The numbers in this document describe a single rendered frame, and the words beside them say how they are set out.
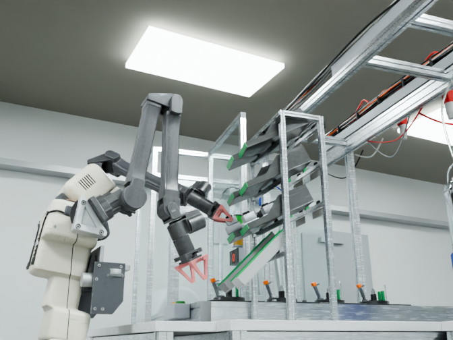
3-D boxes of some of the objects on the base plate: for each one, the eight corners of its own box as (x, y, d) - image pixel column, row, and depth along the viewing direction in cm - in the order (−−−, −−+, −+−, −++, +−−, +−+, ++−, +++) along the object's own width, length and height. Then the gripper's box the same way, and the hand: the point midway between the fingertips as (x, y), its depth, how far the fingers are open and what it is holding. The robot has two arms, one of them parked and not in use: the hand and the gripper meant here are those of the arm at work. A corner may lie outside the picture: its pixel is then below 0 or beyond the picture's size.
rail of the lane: (199, 326, 199) (200, 298, 202) (154, 332, 278) (155, 312, 282) (213, 327, 200) (213, 298, 204) (164, 332, 280) (165, 312, 283)
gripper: (196, 212, 214) (228, 230, 211) (194, 208, 204) (228, 227, 201) (205, 197, 215) (236, 216, 213) (203, 193, 205) (236, 212, 203)
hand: (230, 220), depth 207 cm, fingers closed on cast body, 4 cm apart
